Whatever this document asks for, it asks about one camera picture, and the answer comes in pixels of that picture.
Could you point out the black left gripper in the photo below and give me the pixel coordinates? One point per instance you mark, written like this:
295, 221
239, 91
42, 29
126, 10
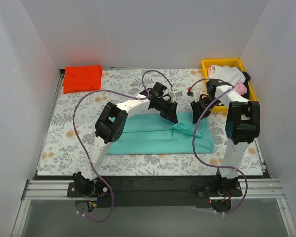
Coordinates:
167, 111

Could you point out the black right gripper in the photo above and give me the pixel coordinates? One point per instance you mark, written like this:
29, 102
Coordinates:
201, 110

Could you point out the teal t shirt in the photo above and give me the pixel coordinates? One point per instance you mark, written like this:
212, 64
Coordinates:
152, 134

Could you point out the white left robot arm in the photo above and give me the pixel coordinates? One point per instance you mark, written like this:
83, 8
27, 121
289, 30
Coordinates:
110, 126

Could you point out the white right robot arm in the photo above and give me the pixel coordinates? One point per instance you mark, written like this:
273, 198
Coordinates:
242, 127

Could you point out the pink t shirt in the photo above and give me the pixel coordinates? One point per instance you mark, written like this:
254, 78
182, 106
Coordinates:
240, 89

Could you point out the white t shirt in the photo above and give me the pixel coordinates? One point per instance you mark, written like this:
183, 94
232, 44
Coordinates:
228, 74

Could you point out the black t shirt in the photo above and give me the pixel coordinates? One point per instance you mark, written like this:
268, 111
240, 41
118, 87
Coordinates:
246, 83

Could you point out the folded orange t shirt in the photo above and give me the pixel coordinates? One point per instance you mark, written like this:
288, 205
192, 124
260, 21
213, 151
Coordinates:
82, 79

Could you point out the floral table cloth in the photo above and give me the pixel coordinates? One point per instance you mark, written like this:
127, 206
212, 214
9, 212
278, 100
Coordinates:
63, 154

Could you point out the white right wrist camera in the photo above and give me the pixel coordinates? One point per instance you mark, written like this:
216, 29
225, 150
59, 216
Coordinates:
194, 93

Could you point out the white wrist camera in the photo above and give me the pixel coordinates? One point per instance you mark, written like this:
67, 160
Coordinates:
174, 95
194, 93

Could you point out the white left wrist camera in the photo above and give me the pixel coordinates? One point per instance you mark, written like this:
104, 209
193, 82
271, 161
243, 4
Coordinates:
174, 95

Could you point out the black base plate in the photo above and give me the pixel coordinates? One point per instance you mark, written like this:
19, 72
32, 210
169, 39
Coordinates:
140, 191

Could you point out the aluminium rail frame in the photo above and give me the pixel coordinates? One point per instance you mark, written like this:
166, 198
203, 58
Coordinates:
57, 190

